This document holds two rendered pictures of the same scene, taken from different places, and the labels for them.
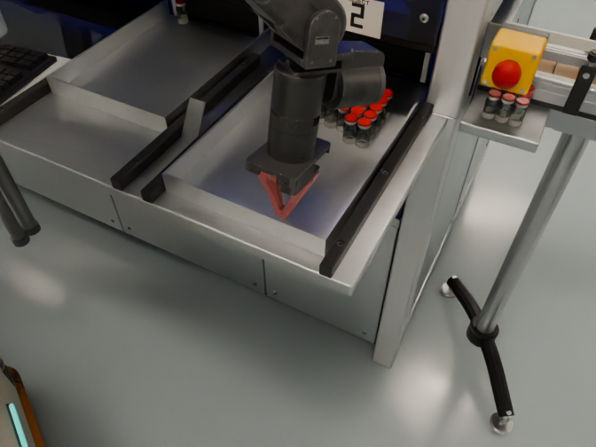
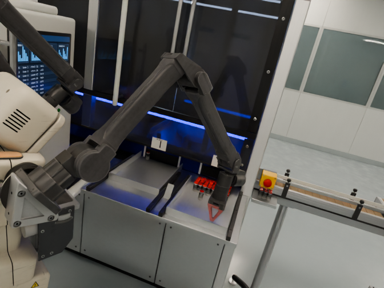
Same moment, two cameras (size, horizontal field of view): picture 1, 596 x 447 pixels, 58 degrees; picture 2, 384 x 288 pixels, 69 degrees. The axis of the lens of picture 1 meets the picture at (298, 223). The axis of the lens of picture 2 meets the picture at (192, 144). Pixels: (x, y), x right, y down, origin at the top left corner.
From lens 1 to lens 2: 0.59 m
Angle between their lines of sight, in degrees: 30
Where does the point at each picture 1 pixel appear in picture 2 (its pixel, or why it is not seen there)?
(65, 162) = (124, 202)
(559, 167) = (279, 217)
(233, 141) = (182, 199)
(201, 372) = not seen: outside the picture
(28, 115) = (102, 186)
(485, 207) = (240, 246)
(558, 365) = not seen: outside the picture
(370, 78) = (242, 178)
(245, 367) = not seen: outside the picture
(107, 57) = (124, 168)
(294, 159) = (222, 199)
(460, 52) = (252, 175)
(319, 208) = (218, 221)
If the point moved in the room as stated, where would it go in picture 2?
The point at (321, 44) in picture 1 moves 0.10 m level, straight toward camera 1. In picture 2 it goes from (236, 167) to (244, 180)
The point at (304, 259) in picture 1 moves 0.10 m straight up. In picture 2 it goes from (219, 235) to (225, 214)
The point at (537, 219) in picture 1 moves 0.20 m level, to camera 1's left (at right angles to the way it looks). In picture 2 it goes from (273, 238) to (241, 238)
